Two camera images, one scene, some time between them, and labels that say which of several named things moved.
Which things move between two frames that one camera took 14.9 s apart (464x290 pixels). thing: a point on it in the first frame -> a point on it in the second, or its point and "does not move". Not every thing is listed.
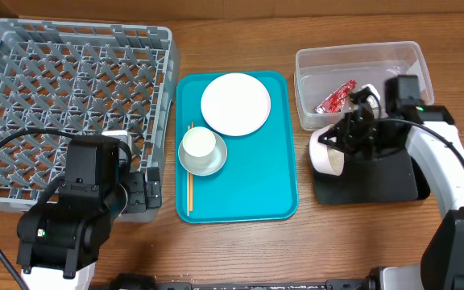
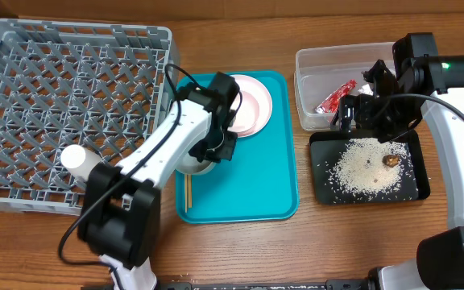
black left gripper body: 128,196 -> 220,145
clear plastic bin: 331,81 does not move
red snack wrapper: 335,102 does not move
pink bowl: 325,158 -> 247,112
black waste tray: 395,175 does not move
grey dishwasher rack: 78,78 does not move
